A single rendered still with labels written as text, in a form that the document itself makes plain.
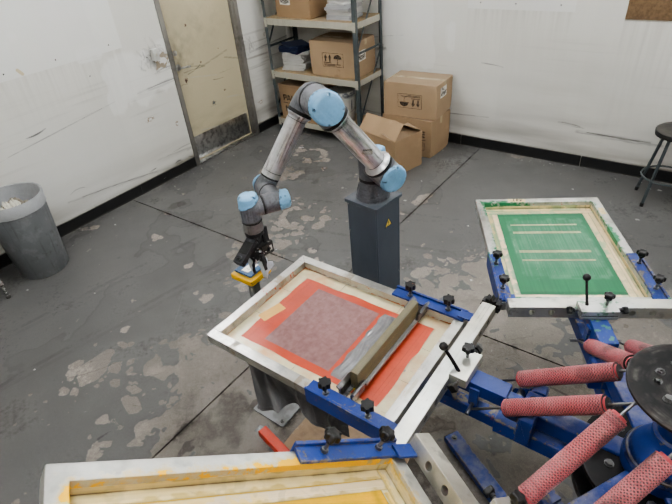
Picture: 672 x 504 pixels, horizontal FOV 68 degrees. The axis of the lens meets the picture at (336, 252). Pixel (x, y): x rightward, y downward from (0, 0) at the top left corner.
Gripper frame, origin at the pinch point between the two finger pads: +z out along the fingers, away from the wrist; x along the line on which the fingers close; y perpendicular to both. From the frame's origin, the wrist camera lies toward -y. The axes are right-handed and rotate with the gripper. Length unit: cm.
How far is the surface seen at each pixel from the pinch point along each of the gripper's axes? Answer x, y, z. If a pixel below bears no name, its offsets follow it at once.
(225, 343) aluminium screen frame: -7.8, -28.8, 9.3
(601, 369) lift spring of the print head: -123, 5, -13
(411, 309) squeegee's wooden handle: -60, 15, 3
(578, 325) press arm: -110, 52, 16
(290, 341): -25.2, -13.0, 12.8
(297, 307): -15.4, 3.1, 12.9
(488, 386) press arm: -96, -1, 4
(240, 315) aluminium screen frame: -1.8, -14.9, 9.4
